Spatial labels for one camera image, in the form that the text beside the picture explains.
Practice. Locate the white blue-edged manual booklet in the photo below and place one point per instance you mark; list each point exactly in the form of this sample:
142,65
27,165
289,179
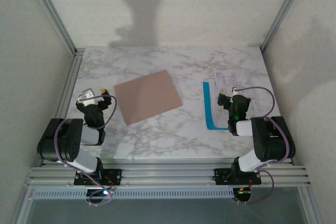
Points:
207,103

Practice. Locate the pink paper folder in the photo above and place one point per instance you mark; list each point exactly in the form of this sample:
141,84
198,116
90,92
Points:
147,98

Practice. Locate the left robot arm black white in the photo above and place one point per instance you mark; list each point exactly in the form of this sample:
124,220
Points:
60,142

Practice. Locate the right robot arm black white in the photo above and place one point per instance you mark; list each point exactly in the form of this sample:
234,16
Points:
270,140

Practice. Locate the small controller board with LED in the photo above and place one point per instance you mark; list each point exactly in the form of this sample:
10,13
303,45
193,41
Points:
242,193
98,192

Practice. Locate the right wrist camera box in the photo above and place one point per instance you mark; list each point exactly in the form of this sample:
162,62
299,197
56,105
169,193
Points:
235,90

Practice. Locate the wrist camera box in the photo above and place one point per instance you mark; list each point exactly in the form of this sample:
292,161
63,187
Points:
88,95
235,90

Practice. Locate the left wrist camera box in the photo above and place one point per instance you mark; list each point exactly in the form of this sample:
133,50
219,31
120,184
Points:
88,95

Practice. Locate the aluminium side rail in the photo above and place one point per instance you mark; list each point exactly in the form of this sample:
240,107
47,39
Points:
72,77

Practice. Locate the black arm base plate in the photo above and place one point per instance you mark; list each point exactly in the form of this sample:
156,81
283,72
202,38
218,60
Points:
220,176
115,176

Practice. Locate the aluminium rail frame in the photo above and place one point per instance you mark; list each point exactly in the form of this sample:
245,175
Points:
170,174

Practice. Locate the aluminium frame post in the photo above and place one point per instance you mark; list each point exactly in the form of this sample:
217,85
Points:
283,11
52,11

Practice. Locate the aluminium frame leg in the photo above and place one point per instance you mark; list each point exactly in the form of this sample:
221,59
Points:
22,208
312,208

